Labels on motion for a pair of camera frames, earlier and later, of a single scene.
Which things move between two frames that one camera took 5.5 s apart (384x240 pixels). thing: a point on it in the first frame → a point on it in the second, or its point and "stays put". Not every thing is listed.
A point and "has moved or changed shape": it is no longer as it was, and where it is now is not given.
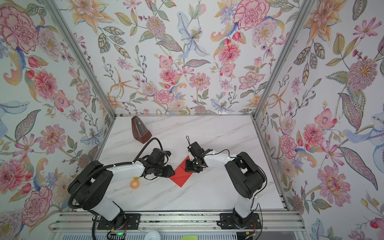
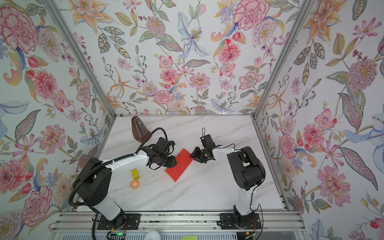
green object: (189, 237) stays put
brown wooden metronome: (141, 133) stays put
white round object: (152, 235) stays put
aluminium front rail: (86, 222) stays put
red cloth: (181, 176) has moved or changed shape
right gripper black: (189, 168) → (196, 156)
